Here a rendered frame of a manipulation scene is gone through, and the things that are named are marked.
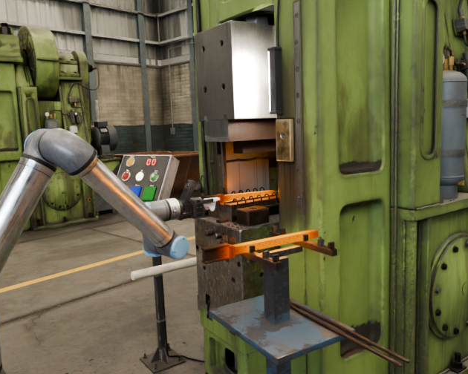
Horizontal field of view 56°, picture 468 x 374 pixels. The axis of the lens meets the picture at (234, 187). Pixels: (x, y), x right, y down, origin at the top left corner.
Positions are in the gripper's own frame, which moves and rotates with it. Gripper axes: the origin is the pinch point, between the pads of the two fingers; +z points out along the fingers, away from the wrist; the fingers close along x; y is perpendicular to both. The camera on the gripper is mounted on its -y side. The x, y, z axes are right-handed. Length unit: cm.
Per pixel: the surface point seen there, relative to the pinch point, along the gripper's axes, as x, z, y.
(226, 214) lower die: 3.7, 2.9, 7.9
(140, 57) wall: -913, 363, -215
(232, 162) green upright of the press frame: -18.7, 22.3, -13.3
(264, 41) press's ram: 13, 21, -67
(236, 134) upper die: 7.6, 7.5, -27.6
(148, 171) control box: -52, -9, -10
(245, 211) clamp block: 18.0, 2.9, 4.6
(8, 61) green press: -491, -4, -130
